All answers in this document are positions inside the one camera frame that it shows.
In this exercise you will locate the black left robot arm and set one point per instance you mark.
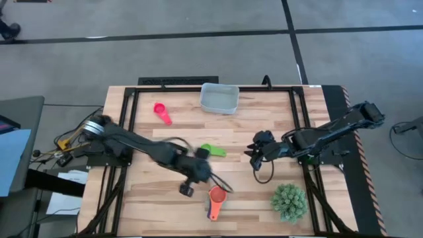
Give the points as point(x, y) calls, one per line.
point(138, 142)

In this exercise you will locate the red plastic measuring cup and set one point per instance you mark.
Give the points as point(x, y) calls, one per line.
point(162, 110)

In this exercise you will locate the black panel with striped edge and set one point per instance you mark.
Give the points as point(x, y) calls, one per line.
point(343, 198)

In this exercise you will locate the green potted artificial plant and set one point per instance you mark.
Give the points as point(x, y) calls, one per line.
point(289, 202)

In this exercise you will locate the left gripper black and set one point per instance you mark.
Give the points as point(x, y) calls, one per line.
point(195, 170)

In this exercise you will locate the person's foot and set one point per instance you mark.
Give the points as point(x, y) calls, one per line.
point(9, 31)

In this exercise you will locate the grey side desk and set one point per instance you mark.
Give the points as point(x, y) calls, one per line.
point(26, 109)

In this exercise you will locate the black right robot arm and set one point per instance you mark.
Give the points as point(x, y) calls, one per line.
point(330, 129)

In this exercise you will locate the black aluminium table frame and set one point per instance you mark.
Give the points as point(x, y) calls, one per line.
point(130, 132)

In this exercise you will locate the orange plastic measuring cup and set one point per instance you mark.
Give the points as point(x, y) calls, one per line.
point(217, 198)

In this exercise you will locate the blue paper folder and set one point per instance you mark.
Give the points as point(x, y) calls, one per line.
point(13, 158)

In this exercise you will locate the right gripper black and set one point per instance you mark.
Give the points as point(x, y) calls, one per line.
point(276, 150)

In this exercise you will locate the green plastic measuring cup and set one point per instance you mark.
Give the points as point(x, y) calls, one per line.
point(217, 151)

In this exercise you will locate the black ridged floor mat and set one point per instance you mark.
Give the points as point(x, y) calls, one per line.
point(178, 80)

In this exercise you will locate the purple plastic measuring cup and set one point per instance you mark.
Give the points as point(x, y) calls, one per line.
point(209, 211)

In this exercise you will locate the white paper sheets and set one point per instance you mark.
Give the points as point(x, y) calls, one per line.
point(66, 198)

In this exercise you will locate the grey plastic basket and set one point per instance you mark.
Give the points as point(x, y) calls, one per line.
point(219, 99)

